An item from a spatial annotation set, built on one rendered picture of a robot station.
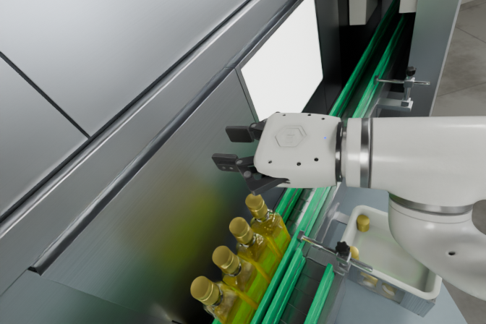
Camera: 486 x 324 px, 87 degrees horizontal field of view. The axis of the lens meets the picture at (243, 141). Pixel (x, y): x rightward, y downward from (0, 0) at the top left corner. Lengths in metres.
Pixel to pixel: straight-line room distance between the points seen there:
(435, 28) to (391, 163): 0.91
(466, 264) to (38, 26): 0.50
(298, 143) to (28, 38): 0.34
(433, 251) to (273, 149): 0.19
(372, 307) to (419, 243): 0.71
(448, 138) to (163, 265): 0.51
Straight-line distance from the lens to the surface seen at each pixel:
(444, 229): 0.33
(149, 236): 0.52
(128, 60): 0.45
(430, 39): 1.19
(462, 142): 0.31
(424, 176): 0.31
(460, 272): 0.30
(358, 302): 1.02
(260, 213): 0.52
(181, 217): 0.55
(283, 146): 0.32
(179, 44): 0.50
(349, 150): 0.30
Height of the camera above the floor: 1.75
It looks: 43 degrees down
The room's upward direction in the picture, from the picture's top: 25 degrees counter-clockwise
